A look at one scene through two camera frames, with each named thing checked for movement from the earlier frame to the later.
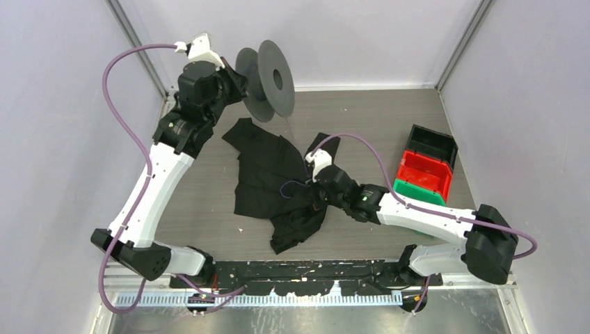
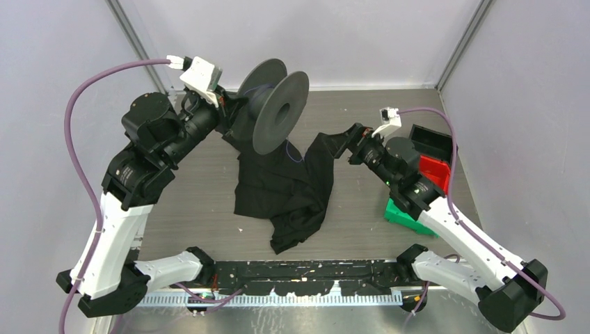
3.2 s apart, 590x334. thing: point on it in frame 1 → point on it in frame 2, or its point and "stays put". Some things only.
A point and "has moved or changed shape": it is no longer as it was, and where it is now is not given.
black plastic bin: x=433 y=144 stays put
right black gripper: x=316 y=202 → x=337 y=143
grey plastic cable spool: x=270 y=81 has moved or changed shape
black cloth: x=273 y=182 stays put
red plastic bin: x=424 y=170 stays put
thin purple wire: x=307 y=172 → x=287 y=145
